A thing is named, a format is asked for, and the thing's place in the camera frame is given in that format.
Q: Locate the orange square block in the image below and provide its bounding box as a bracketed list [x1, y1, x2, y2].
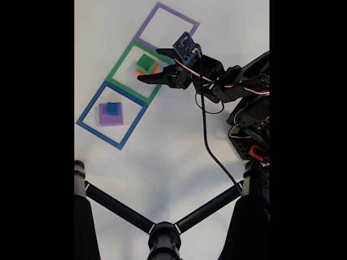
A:
[134, 63, 160, 76]

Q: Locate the green cube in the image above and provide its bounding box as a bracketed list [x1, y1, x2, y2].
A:
[136, 53, 157, 74]

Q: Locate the small blue cube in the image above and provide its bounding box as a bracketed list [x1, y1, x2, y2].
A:
[105, 102, 121, 114]

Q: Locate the purple square block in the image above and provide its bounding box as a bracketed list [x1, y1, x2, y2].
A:
[98, 102, 125, 127]

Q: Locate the red clamp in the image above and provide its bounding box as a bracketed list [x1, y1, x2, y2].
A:
[248, 145, 268, 160]

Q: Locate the black tripod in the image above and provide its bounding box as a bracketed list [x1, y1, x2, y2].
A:
[74, 159, 270, 260]

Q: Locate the red white gripper servo cable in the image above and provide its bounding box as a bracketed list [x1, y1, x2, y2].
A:
[173, 58, 270, 96]

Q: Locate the purple square frame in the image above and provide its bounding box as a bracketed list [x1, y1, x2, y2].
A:
[134, 2, 201, 62]

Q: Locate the circuit board camera, blue mount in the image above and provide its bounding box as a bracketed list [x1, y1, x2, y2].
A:
[172, 31, 203, 69]

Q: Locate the green square frame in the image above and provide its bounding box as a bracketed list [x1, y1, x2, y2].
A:
[105, 40, 176, 105]

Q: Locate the thin black wire loop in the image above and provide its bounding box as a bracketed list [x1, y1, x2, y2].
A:
[195, 90, 225, 114]

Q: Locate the red white base servo cable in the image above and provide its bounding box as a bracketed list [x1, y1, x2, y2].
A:
[228, 108, 270, 139]

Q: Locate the blue square frame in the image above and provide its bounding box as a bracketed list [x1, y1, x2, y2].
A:
[75, 80, 149, 151]

